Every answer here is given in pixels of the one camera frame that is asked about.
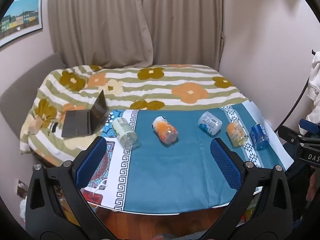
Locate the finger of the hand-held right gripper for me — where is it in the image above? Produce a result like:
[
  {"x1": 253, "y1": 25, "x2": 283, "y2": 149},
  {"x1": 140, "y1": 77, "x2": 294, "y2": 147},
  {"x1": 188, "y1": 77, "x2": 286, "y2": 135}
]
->
[{"x1": 277, "y1": 119, "x2": 320, "y2": 146}]

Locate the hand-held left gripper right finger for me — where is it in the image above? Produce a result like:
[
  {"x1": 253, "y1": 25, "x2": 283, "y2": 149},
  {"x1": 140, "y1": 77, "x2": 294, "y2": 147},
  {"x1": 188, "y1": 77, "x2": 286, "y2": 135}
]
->
[{"x1": 200, "y1": 137, "x2": 293, "y2": 240}]

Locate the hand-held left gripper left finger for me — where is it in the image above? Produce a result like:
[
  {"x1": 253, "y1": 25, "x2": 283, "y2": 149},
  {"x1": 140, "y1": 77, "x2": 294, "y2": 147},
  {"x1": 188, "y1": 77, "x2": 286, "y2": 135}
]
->
[{"x1": 25, "y1": 136, "x2": 111, "y2": 240}]

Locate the yellow orange label plastic cup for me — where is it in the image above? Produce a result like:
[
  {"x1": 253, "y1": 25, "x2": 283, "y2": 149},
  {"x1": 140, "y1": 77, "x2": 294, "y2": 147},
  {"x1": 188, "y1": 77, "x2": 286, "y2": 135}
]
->
[{"x1": 226, "y1": 121, "x2": 248, "y2": 147}]

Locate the white label clear plastic cup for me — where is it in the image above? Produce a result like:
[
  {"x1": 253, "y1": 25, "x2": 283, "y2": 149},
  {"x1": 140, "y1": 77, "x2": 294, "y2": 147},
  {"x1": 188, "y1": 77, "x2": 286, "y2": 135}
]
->
[{"x1": 198, "y1": 111, "x2": 223, "y2": 136}]

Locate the blue label plastic cup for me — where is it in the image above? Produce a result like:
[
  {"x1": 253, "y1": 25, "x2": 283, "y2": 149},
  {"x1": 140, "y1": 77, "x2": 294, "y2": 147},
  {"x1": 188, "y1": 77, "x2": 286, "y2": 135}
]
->
[{"x1": 250, "y1": 124, "x2": 270, "y2": 150}]

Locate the green label plastic cup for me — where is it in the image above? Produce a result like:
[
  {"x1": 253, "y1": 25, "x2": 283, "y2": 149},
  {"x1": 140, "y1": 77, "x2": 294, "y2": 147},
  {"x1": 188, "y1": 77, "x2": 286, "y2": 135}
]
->
[{"x1": 112, "y1": 117, "x2": 138, "y2": 149}]

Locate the person's right hand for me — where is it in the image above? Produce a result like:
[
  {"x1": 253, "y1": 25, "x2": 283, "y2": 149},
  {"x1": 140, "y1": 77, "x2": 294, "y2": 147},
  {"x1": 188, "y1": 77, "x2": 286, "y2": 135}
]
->
[{"x1": 306, "y1": 173, "x2": 318, "y2": 202}]

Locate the dark grey laptop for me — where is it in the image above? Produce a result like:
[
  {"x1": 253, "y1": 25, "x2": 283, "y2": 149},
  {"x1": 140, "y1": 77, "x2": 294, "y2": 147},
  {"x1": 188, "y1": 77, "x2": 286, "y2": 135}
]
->
[{"x1": 61, "y1": 89, "x2": 109, "y2": 138}]

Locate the white hanging cloth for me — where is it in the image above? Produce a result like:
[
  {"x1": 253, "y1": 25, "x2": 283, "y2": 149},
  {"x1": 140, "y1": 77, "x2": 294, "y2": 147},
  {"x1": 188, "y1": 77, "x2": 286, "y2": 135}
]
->
[{"x1": 305, "y1": 54, "x2": 320, "y2": 123}]

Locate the teal patterned cloth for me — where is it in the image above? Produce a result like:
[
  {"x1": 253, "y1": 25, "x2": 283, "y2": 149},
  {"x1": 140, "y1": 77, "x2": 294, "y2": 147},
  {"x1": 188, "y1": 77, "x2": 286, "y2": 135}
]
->
[{"x1": 81, "y1": 101, "x2": 294, "y2": 214}]

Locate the floral striped blanket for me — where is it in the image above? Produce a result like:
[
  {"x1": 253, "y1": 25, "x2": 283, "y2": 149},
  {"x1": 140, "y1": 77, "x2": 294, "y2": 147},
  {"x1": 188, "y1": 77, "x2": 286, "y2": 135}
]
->
[{"x1": 20, "y1": 64, "x2": 250, "y2": 167}]

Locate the beige curtain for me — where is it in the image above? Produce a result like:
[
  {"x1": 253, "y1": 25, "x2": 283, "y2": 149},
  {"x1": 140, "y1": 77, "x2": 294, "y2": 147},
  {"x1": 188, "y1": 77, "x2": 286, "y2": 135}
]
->
[{"x1": 47, "y1": 0, "x2": 224, "y2": 71}]

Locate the black cable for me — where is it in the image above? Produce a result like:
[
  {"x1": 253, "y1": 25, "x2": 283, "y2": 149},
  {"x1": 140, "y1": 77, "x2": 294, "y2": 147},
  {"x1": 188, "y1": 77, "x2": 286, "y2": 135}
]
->
[{"x1": 274, "y1": 76, "x2": 310, "y2": 134}]

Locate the framed wall picture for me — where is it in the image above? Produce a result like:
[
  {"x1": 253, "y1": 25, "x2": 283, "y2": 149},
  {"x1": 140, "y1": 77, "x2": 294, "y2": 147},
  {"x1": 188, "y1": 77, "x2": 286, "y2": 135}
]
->
[{"x1": 0, "y1": 0, "x2": 43, "y2": 48}]

